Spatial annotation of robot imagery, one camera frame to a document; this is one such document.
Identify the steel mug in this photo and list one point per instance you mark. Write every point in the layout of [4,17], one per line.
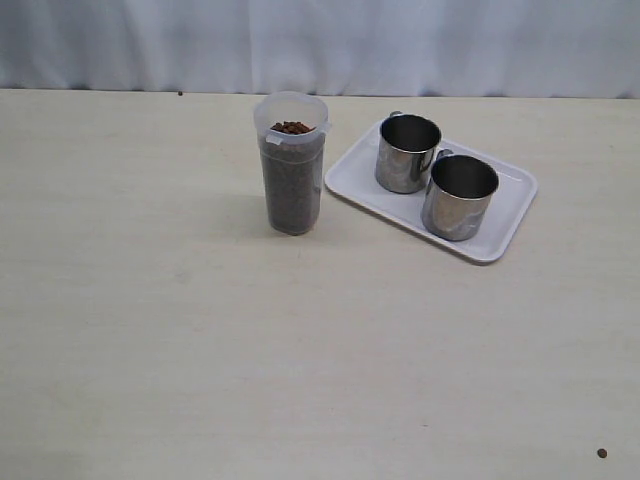
[407,146]
[459,191]

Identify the white plastic tray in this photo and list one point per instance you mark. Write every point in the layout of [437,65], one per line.
[352,178]

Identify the clear plastic tall container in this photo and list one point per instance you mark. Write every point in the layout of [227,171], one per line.
[291,129]

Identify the white curtain backdrop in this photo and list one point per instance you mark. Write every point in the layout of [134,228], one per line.
[372,48]

